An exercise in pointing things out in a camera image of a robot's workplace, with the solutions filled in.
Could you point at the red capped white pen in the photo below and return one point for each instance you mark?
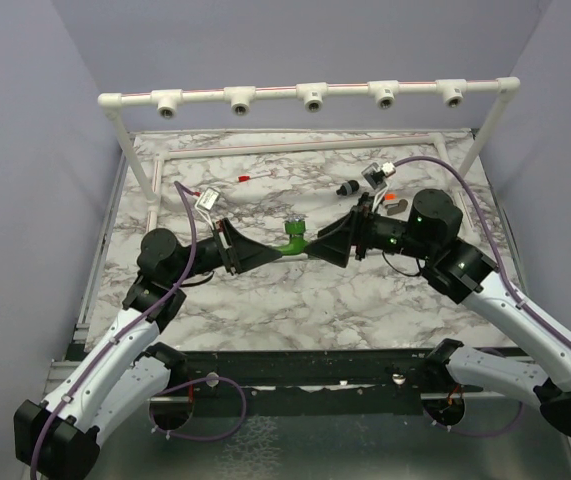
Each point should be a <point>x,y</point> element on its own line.
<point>255,176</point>

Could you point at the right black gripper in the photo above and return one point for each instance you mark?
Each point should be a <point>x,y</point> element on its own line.
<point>334,243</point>

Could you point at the black grey faucet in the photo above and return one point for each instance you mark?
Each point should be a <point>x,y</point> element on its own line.
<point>348,188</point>

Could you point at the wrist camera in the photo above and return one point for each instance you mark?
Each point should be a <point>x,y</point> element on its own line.
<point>376,175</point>
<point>206,202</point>

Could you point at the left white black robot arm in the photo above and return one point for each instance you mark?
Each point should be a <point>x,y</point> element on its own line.
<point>61,436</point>

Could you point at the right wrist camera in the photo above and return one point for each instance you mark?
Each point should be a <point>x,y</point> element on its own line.
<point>376,175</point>

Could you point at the white PVC pipe rack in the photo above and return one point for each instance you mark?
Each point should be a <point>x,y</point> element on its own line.
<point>312,96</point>

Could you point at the green plastic water faucet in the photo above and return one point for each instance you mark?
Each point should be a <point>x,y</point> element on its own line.
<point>295,229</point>

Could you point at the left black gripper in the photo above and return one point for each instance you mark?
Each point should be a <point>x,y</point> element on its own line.
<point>241,253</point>

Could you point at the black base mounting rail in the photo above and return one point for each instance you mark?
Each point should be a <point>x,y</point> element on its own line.
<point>226,384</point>

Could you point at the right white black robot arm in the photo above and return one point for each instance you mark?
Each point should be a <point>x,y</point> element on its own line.
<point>467,276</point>

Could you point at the brown metal lever piece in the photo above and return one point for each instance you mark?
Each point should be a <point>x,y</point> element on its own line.
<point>396,208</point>

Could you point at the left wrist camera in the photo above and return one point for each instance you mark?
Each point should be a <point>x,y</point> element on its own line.
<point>206,202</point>

